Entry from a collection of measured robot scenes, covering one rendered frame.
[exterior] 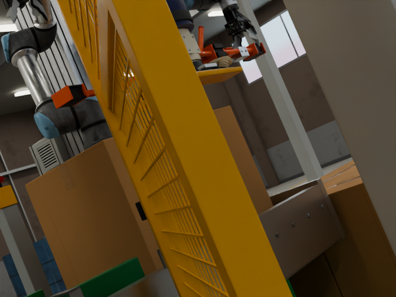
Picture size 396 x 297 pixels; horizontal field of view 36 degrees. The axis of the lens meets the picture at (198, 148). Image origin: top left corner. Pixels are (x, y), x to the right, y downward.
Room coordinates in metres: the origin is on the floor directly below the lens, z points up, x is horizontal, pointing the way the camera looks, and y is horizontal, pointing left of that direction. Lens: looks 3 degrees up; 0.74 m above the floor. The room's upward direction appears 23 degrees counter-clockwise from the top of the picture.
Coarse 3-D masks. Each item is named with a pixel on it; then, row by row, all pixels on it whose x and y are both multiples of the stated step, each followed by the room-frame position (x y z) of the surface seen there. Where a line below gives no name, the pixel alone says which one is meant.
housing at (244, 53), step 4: (236, 48) 2.50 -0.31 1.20; (240, 48) 2.51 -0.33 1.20; (244, 48) 2.53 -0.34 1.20; (240, 52) 2.50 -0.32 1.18; (244, 52) 2.52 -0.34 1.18; (248, 52) 2.55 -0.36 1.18; (232, 56) 2.52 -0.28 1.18; (236, 56) 2.51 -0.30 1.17; (240, 56) 2.50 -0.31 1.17; (244, 56) 2.51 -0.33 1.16; (248, 56) 2.55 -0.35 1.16; (232, 60) 2.52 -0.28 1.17; (236, 60) 2.53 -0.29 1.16; (240, 60) 2.57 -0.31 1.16
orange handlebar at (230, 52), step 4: (228, 48) 2.43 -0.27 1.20; (248, 48) 2.57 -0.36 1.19; (252, 48) 2.59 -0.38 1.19; (204, 52) 2.27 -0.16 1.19; (208, 52) 2.29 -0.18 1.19; (228, 52) 2.42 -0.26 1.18; (232, 52) 2.45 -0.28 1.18; (236, 52) 2.48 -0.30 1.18; (200, 56) 2.25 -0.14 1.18; (204, 56) 2.28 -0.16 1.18; (208, 56) 2.30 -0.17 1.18; (228, 56) 2.44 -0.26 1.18; (128, 84) 2.22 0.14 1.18; (88, 92) 2.11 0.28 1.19; (92, 92) 2.13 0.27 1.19; (92, 96) 2.14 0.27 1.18
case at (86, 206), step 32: (224, 128) 1.98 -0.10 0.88; (96, 160) 1.62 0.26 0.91; (160, 160) 1.72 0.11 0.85; (32, 192) 1.82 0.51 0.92; (64, 192) 1.73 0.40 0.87; (96, 192) 1.65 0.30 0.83; (128, 192) 1.59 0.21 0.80; (256, 192) 2.00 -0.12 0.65; (64, 224) 1.77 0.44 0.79; (96, 224) 1.68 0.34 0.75; (128, 224) 1.60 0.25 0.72; (64, 256) 1.80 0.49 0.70; (96, 256) 1.72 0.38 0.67; (128, 256) 1.64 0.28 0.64
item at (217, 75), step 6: (198, 72) 1.96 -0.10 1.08; (204, 72) 1.99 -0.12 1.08; (210, 72) 2.02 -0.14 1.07; (216, 72) 2.05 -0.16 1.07; (222, 72) 2.09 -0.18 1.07; (228, 72) 2.12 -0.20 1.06; (234, 72) 2.17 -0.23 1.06; (204, 78) 2.04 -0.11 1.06; (210, 78) 2.08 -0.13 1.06; (216, 78) 2.13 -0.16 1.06; (222, 78) 2.19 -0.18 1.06; (228, 78) 2.24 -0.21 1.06; (204, 84) 2.15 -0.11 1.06
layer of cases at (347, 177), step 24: (336, 192) 2.03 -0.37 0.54; (360, 192) 1.97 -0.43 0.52; (360, 216) 2.00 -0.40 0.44; (360, 240) 2.02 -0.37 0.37; (384, 240) 1.97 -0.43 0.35; (312, 264) 2.16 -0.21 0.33; (336, 264) 2.10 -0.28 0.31; (360, 264) 2.04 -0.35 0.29; (384, 264) 1.99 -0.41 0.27; (312, 288) 2.19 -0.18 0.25; (336, 288) 2.13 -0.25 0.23; (360, 288) 2.07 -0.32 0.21; (384, 288) 2.01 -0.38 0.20
